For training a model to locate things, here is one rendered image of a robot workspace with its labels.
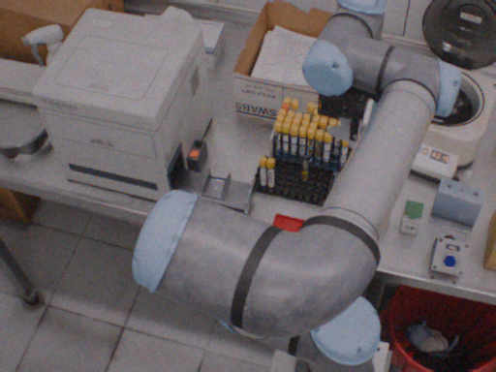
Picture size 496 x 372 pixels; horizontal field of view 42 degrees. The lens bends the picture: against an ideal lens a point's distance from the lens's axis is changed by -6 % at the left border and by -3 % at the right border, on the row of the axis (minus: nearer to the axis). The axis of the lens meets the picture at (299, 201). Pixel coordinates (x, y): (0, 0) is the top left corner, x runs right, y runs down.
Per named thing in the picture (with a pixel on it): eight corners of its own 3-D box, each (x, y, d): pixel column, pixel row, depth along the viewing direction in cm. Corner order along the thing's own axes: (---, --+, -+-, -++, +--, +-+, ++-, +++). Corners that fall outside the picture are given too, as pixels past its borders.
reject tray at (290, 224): (267, 240, 144) (266, 238, 143) (275, 214, 147) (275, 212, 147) (297, 247, 143) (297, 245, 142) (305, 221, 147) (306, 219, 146)
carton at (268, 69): (232, 115, 164) (230, 72, 151) (265, 41, 180) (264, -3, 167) (331, 136, 161) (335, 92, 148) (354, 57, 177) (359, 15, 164)
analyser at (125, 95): (64, 179, 151) (27, 91, 127) (111, 97, 167) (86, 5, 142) (185, 208, 148) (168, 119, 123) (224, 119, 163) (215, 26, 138)
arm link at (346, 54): (374, 75, 88) (398, 27, 94) (296, 50, 91) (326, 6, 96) (368, 113, 95) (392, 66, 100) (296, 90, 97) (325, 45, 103)
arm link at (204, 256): (299, 360, 116) (232, 326, 64) (224, 328, 119) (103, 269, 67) (325, 298, 118) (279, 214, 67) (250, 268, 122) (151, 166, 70)
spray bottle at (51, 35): (46, 110, 164) (18, 39, 144) (62, 85, 169) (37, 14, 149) (75, 116, 163) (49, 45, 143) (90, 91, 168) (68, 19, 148)
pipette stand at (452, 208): (428, 222, 147) (436, 196, 139) (435, 198, 151) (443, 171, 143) (470, 234, 146) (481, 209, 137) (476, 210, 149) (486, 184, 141)
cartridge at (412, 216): (398, 233, 145) (402, 216, 140) (401, 216, 148) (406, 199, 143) (416, 237, 145) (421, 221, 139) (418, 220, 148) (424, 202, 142)
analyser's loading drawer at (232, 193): (160, 193, 147) (156, 179, 143) (170, 170, 151) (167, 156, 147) (247, 214, 145) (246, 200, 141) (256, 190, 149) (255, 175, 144)
